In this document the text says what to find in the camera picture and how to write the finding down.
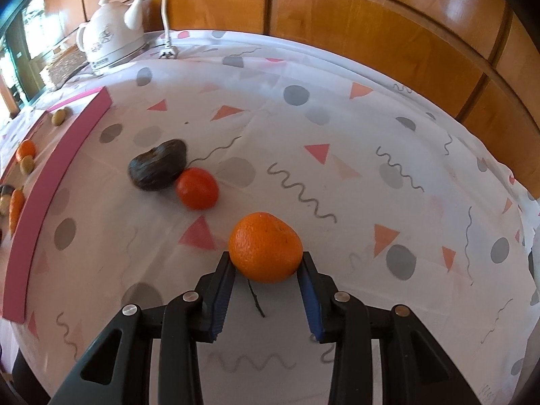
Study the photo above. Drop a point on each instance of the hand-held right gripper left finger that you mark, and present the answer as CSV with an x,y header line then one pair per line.
x,y
221,301

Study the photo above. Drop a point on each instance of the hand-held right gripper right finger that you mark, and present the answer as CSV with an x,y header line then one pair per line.
x,y
311,306

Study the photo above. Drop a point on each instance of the large orange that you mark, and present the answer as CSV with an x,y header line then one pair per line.
x,y
265,247

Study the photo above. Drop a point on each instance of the pink tray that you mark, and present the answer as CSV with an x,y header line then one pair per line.
x,y
63,152

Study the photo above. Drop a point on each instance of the orange carrot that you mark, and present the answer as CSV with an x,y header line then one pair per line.
x,y
16,209

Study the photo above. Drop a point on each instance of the small orange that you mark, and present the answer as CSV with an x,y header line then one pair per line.
x,y
26,150

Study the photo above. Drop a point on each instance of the white printed tablecloth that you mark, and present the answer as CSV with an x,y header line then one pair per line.
x,y
337,219

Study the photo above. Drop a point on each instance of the red tomato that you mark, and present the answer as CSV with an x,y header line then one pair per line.
x,y
197,188

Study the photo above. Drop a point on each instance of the dark avocado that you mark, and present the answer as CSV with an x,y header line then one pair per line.
x,y
158,163

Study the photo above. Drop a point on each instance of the small yellow potato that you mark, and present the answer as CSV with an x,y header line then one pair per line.
x,y
4,203
27,164
59,116

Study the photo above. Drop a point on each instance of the wicker basket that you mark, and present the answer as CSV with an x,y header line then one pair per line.
x,y
63,65

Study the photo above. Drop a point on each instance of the white ceramic kettle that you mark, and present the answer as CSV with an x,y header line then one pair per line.
x,y
107,36

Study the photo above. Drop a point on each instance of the wooden panelled cabinet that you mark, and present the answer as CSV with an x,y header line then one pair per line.
x,y
337,17

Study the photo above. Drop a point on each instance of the window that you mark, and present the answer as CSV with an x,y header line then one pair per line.
x,y
17,50

